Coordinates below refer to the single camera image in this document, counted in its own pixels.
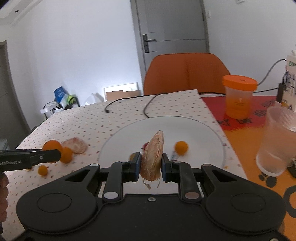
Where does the grey side door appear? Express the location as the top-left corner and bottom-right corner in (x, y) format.
(0, 40), (31, 151)

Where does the orange lidded plastic container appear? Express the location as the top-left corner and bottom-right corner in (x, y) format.
(223, 75), (258, 120)

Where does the person's left hand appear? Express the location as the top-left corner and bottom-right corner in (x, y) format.
(0, 173), (9, 233)

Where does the white plate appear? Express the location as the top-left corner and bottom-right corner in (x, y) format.
(98, 116), (226, 171)

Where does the grey cable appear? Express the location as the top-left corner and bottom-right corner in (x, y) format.
(256, 59), (287, 86)

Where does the orange red tablecloth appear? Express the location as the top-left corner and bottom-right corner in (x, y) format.
(201, 95), (296, 241)

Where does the pinkish peeled citrus piece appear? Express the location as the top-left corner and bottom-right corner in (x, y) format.
(60, 137), (88, 154)

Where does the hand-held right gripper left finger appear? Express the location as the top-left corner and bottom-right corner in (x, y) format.
(64, 152), (142, 204)

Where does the medium orange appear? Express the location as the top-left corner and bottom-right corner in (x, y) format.
(60, 147), (73, 163)

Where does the floral white tablecloth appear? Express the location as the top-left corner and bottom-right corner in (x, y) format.
(0, 89), (248, 232)

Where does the clear ribbed plastic cup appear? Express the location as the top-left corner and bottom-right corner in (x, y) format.
(256, 106), (296, 177)

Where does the black power adapter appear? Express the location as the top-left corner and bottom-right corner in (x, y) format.
(277, 83), (286, 103)

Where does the black cable with plug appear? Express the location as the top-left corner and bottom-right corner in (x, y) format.
(105, 93), (162, 119)

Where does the white printed carton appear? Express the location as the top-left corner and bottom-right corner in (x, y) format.
(281, 51), (296, 109)

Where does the black wire rack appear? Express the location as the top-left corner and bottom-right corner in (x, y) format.
(42, 97), (80, 121)

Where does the blue bag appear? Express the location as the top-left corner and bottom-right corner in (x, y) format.
(54, 86), (69, 102)

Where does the large peeled citrus piece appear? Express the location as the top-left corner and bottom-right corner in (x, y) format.
(140, 130), (164, 190)

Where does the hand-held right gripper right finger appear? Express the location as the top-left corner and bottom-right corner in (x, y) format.
(161, 153), (234, 204)

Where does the black door handle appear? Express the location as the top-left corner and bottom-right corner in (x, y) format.
(142, 34), (156, 54)

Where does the white framed board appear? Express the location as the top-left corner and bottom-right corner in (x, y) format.
(103, 82), (141, 102)

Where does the white plastic bag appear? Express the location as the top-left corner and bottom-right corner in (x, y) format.
(89, 93), (104, 103)

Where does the black power cable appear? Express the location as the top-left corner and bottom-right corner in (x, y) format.
(199, 88), (278, 95)

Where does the large orange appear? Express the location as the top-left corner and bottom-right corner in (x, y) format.
(42, 139), (63, 164)

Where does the orange chair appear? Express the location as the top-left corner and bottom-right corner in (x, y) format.
(143, 53), (231, 95)

